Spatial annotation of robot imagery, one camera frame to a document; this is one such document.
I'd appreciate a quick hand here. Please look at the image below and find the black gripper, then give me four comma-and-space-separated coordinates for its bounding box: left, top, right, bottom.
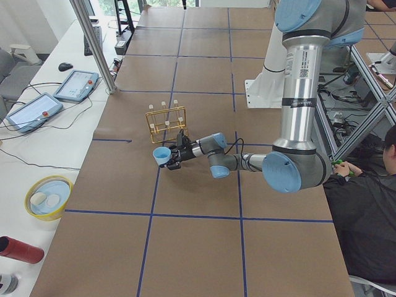
166, 141, 194, 170

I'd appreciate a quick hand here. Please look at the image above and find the light blue plastic cup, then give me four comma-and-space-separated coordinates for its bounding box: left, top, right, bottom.
152, 147, 171, 166

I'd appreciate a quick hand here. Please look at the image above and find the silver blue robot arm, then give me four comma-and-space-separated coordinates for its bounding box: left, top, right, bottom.
163, 1, 366, 193

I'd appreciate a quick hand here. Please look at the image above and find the brown paper table cover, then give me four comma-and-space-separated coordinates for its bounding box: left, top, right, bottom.
32, 8, 353, 296

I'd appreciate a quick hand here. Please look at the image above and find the far teach pendant tablet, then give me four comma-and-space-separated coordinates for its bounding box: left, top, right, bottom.
53, 70, 99, 103

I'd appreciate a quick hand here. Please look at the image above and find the teach pendant tablet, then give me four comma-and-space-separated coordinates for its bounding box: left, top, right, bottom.
6, 93, 63, 133
53, 70, 99, 103

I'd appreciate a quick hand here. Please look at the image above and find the yellow bowl with blue plate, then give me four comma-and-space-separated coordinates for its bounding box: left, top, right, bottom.
24, 175, 74, 222

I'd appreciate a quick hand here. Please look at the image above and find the black keyboard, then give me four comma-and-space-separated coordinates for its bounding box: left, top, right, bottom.
83, 25, 103, 57

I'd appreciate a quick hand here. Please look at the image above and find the black computer mouse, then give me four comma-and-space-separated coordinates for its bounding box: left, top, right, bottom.
58, 62, 73, 72

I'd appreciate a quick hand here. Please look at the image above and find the near teach pendant tablet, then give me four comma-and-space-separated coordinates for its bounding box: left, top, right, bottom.
6, 93, 63, 133

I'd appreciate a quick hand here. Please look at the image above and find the red cylinder bottle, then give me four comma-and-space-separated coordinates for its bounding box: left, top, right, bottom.
1, 236, 45, 264

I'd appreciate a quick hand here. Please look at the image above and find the person in black jacket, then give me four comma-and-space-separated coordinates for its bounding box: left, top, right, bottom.
323, 127, 395, 285

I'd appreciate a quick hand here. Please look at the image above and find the gold wire cup holder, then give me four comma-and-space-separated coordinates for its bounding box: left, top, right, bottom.
145, 99, 189, 144

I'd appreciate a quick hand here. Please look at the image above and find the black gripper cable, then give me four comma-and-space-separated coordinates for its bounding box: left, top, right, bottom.
223, 138, 246, 155

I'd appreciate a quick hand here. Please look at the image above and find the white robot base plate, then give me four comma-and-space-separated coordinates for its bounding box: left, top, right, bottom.
245, 24, 286, 108

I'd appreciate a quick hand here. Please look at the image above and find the aluminium frame post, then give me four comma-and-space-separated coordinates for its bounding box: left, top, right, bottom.
69, 0, 116, 94

